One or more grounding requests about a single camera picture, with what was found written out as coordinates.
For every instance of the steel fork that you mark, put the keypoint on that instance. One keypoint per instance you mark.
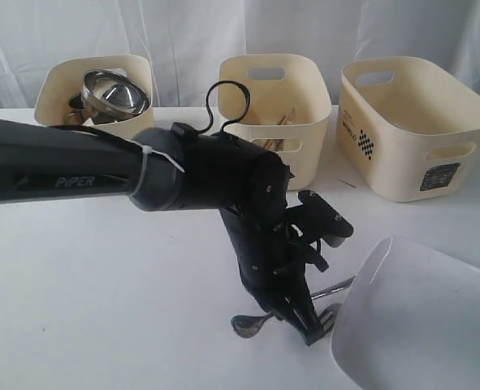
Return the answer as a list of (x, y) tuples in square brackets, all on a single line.
[(328, 317)]

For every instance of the steel mug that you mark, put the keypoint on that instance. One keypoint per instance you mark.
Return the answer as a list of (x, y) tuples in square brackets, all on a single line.
[(77, 114)]

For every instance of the cream bin with triangle mark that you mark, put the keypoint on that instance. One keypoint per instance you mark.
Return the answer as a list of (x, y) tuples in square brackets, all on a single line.
[(277, 83)]

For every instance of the steel spoon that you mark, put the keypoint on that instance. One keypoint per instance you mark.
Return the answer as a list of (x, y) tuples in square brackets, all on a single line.
[(247, 326)]

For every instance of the white rectangular plate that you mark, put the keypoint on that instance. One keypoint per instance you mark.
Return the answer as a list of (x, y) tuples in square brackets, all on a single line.
[(411, 320)]

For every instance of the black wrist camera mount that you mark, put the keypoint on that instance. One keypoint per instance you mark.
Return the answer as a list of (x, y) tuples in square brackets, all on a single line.
[(317, 220)]

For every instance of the white background curtain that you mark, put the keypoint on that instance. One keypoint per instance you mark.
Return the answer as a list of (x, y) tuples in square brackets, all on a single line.
[(186, 41)]

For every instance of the cream bin with circle mark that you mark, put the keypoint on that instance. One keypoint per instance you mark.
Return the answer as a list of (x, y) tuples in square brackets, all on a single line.
[(66, 79)]

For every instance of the cream bin with square mark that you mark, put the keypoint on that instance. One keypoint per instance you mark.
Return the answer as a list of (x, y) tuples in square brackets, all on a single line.
[(410, 128)]

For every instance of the dark wooden chopstick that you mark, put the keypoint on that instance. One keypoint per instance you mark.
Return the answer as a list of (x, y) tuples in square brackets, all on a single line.
[(269, 143)]

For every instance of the steel table knife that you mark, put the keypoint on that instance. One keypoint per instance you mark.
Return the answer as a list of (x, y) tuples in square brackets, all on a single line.
[(279, 143)]

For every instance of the stainless steel bowl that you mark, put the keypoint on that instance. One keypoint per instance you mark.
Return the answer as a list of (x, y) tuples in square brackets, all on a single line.
[(109, 97)]

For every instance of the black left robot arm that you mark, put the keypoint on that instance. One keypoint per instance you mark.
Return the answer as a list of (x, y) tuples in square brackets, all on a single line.
[(175, 169)]

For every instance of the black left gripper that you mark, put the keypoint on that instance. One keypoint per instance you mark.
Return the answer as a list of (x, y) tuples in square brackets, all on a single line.
[(272, 268)]

